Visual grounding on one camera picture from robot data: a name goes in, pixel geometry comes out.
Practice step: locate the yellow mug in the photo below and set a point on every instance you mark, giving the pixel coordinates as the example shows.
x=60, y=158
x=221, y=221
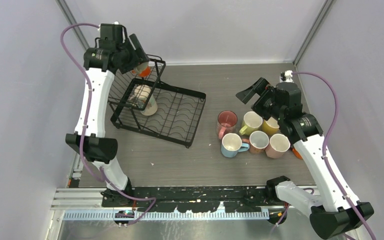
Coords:
x=270, y=126

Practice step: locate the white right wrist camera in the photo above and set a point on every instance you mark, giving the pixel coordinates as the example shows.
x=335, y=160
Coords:
x=286, y=77

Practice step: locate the cream cup in rack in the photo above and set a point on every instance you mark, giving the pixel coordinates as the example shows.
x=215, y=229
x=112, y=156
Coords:
x=144, y=100

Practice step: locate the small pink cup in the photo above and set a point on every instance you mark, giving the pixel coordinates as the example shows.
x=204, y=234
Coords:
x=258, y=142

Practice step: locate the light green mug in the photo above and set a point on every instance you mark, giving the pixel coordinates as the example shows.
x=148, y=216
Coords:
x=251, y=122

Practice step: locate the black wire dish rack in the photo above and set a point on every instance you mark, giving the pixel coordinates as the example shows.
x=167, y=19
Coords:
x=179, y=109

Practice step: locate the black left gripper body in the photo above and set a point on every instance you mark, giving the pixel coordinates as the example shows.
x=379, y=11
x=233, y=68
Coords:
x=130, y=60

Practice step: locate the light blue cup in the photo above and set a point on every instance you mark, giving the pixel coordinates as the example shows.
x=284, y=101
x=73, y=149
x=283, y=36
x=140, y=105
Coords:
x=232, y=144

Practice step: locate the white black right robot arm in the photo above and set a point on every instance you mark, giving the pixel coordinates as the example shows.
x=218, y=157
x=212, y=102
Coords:
x=335, y=210

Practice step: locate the large pink mug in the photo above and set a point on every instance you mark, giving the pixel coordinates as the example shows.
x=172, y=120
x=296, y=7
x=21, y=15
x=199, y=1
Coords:
x=226, y=123

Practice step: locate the beige mug top tier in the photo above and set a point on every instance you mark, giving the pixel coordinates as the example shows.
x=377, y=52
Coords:
x=142, y=68

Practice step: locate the pink cup rack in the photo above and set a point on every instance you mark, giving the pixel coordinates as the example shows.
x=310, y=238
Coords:
x=278, y=145

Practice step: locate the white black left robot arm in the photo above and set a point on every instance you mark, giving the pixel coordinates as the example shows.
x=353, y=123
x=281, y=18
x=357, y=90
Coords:
x=114, y=51

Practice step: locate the orange cup tier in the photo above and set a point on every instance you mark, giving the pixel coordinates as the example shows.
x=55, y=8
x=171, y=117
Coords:
x=296, y=153
x=142, y=76

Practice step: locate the orange cup top tier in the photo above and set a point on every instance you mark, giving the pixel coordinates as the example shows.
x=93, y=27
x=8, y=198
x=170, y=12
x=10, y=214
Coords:
x=142, y=76

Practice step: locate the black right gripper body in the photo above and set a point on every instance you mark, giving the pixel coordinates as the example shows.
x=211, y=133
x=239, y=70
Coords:
x=265, y=105

